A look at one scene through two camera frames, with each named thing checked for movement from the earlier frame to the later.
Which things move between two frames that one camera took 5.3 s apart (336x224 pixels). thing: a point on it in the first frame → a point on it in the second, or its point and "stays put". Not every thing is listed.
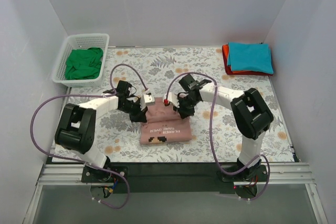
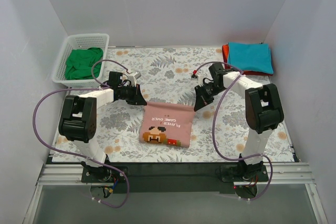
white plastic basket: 78,42 stays put
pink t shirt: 164,125 stays put
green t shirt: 84,64 stays put
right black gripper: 184,109 → 202,94
